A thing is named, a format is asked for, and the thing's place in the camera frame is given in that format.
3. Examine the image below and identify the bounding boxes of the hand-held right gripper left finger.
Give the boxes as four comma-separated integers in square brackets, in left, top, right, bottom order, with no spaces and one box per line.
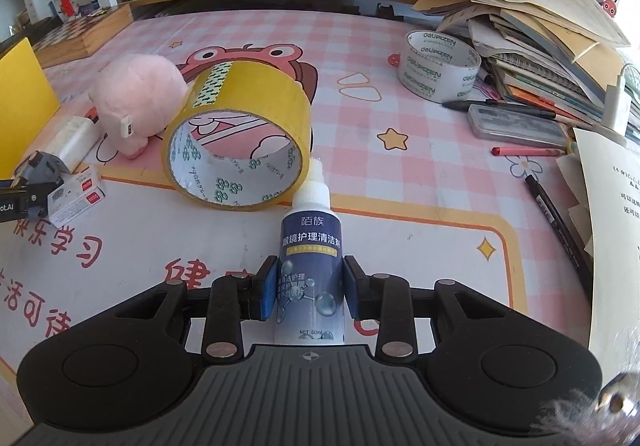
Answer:
[114,255,279,362]

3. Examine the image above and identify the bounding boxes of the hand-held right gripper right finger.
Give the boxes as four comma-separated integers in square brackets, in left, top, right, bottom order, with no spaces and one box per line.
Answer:
[342,255,507,362]

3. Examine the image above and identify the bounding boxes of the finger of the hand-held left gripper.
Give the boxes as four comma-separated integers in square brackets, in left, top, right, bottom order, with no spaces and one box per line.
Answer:
[0,178,49,223]

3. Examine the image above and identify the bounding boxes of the white blue spray bottle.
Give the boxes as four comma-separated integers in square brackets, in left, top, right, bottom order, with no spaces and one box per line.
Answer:
[273,156,349,350]

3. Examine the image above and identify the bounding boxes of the yellow cardboard box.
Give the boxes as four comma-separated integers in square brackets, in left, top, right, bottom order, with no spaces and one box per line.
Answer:
[0,36,61,137]

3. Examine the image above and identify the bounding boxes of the yellow tape roll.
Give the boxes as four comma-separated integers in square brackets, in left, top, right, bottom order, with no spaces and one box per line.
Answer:
[162,60,314,213]

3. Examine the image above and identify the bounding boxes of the pink checked desktop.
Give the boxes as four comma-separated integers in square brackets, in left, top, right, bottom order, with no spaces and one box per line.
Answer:
[0,0,640,379]

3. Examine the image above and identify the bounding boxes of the white tube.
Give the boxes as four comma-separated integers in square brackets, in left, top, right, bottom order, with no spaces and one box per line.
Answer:
[35,114,104,172]

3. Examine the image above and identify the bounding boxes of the pink plush pig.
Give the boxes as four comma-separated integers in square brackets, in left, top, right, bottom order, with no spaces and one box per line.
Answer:
[88,53,190,161]

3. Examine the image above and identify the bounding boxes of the wooden chessboard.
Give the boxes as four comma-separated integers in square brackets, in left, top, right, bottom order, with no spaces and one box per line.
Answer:
[32,2,135,69]

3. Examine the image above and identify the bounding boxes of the black marker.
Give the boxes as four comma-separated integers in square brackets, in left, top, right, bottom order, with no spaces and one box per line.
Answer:
[524,174,594,285]

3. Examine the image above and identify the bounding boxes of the red pencil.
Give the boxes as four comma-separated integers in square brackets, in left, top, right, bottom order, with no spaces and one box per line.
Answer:
[491,145,566,158]

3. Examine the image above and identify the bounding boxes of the grey pencil case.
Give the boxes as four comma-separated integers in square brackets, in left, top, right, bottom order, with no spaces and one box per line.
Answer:
[467,104,569,149]

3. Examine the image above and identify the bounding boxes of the black pen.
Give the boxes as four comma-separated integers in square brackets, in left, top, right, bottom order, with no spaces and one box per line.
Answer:
[442,98,557,119]

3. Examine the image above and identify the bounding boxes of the white printed tape roll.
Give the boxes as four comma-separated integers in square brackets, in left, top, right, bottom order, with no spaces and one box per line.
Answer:
[397,29,482,103]

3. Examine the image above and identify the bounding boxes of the white printed paper sheets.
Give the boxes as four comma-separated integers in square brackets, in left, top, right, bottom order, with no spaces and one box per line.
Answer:
[572,126,640,378]

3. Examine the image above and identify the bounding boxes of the pile of books and papers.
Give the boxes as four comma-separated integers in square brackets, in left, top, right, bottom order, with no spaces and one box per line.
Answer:
[412,0,634,127]

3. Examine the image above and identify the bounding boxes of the white upright charger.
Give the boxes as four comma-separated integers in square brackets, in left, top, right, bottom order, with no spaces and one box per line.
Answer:
[602,64,640,137]

